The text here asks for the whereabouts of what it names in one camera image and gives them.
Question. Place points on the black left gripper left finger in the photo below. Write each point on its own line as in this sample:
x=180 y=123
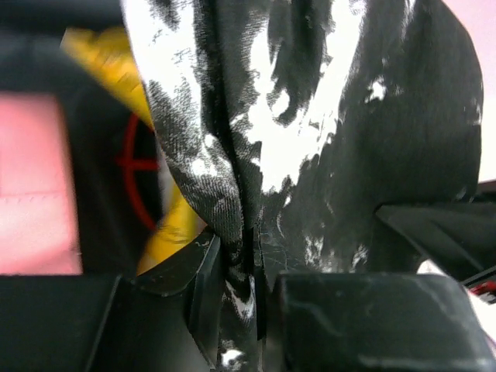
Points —
x=164 y=320

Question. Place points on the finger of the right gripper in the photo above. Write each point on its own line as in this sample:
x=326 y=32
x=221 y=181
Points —
x=458 y=237

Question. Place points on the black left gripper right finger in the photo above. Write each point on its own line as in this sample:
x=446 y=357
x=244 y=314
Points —
x=373 y=322

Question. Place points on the black white tie-dye shirt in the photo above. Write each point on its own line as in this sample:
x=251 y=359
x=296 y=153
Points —
x=298 y=118

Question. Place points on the yellow chips bag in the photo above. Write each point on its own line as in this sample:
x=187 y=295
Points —
x=108 y=58

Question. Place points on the grey open suitcase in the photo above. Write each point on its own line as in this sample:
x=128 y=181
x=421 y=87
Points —
x=111 y=237

